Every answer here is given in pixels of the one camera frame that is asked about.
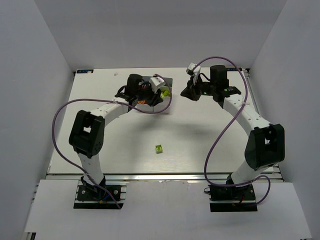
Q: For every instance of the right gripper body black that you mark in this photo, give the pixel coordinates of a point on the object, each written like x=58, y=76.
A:
x=191, y=91

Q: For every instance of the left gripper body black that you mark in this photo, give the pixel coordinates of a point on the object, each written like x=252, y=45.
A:
x=152, y=97

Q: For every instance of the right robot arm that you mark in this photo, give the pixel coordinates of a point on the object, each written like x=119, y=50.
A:
x=266, y=142

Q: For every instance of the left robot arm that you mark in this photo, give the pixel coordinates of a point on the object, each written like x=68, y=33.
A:
x=88, y=130

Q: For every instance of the white right divided container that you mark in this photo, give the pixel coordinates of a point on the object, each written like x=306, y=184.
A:
x=163, y=107

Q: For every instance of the blue table label right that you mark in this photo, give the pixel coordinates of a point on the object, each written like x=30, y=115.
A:
x=234, y=69

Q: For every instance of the blue table label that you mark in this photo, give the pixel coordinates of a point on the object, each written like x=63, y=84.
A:
x=234, y=69
x=84, y=71

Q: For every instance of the blue table label left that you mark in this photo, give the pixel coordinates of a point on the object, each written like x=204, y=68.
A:
x=84, y=71

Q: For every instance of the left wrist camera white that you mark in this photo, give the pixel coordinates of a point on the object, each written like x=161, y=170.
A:
x=156, y=83

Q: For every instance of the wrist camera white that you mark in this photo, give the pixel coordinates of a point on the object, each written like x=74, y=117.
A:
x=194, y=70
x=156, y=83

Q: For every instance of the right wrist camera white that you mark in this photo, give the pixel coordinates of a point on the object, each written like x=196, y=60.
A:
x=194, y=70

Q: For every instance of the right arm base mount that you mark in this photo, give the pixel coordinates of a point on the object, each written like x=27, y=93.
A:
x=231, y=199

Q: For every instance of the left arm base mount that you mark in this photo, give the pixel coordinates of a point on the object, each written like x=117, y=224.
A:
x=90, y=200

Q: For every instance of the aluminium rail front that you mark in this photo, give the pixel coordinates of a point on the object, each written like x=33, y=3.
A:
x=133, y=177

